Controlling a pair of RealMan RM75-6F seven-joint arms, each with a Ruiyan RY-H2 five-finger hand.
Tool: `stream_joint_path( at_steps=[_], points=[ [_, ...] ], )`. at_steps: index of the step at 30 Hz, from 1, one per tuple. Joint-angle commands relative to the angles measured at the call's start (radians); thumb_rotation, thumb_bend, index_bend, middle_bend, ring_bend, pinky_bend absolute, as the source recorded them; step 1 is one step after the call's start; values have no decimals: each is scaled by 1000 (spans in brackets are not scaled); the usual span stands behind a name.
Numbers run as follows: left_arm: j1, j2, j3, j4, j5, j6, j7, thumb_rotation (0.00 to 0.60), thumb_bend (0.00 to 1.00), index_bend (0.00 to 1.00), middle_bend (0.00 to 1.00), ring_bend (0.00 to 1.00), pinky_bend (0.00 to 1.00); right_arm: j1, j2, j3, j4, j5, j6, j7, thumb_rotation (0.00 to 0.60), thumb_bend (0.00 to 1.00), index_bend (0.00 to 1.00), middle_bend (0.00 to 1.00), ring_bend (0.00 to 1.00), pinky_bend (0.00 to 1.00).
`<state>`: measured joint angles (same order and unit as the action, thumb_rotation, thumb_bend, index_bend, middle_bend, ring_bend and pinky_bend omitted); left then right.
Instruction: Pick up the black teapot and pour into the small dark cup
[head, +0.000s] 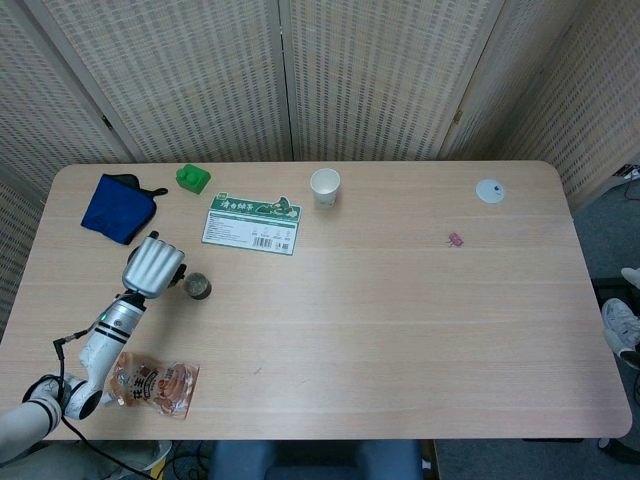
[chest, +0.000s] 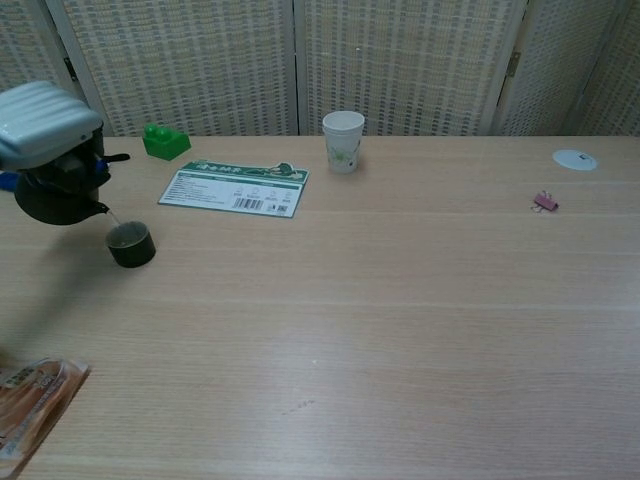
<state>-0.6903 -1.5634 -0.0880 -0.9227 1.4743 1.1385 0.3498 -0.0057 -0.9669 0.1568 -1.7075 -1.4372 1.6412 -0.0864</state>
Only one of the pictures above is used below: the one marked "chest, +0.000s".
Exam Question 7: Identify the green white label card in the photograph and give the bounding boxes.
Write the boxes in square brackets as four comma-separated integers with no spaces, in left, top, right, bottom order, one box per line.
[157,159,310,220]

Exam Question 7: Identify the white round disc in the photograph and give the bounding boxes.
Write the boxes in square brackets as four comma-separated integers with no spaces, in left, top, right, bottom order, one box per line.
[552,148,599,172]

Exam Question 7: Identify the pink binder clip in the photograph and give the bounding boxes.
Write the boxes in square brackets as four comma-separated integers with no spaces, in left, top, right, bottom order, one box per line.
[532,190,561,213]

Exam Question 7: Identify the orange snack spout pouch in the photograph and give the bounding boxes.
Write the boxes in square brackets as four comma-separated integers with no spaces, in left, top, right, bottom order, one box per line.
[0,356,92,479]

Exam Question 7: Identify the woven folding screen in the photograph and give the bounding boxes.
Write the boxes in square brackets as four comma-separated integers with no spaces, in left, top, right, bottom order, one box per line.
[0,0,640,139]

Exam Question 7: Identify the black teapot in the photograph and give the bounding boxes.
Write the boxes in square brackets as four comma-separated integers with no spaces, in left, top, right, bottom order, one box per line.
[13,149,111,226]

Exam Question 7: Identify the blue black cloth pouch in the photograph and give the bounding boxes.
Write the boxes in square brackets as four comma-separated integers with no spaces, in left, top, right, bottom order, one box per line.
[0,152,131,194]

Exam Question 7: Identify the white paper cup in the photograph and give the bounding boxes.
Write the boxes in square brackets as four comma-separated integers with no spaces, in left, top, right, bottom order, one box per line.
[321,110,366,175]

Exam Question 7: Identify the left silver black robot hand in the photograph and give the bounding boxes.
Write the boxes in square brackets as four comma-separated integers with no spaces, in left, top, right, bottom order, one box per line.
[0,81,109,191]

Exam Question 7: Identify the green toy brick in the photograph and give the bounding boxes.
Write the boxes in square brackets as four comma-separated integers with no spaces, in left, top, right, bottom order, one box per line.
[142,123,193,162]

